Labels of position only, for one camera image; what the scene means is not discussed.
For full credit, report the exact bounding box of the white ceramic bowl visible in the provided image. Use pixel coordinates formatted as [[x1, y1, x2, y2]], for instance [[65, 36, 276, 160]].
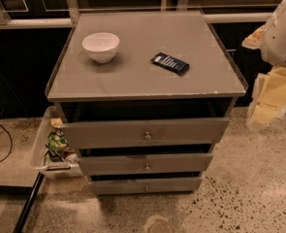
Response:
[[81, 32, 120, 63]]

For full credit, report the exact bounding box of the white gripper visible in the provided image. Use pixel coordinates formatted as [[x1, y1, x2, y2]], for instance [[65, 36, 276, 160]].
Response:
[[241, 0, 286, 131]]

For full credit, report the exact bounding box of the grey top drawer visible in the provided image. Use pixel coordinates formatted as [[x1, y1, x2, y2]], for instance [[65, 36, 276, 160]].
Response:
[[61, 117, 229, 149]]

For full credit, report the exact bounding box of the black metal bar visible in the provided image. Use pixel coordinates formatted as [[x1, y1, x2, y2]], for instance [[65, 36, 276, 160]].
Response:
[[13, 173, 45, 233]]

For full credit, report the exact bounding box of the grey bottom drawer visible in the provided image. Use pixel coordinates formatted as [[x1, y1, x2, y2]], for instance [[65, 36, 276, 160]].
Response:
[[90, 177, 203, 195]]

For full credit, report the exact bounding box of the green snack bag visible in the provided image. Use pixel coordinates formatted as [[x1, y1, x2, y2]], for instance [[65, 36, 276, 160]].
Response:
[[48, 131, 69, 152]]

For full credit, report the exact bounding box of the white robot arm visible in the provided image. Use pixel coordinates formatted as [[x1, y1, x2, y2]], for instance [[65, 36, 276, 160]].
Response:
[[241, 0, 286, 131]]

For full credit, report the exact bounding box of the grey drawer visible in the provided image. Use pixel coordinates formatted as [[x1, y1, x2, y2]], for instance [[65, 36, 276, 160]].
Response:
[[79, 153, 213, 176], [61, 117, 229, 149], [90, 177, 203, 195]]

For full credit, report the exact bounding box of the dark blue snack packet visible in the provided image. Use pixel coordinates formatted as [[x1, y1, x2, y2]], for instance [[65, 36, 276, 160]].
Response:
[[151, 52, 190, 76]]

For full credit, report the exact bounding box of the white metal railing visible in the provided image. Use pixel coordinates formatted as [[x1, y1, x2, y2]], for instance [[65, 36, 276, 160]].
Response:
[[0, 0, 282, 28]]

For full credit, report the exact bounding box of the grey drawer cabinet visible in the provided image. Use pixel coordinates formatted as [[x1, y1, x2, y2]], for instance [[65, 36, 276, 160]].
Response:
[[46, 11, 247, 183]]

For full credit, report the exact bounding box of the black cable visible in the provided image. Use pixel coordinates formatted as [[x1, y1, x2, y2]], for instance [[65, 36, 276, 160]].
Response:
[[0, 117, 14, 169]]

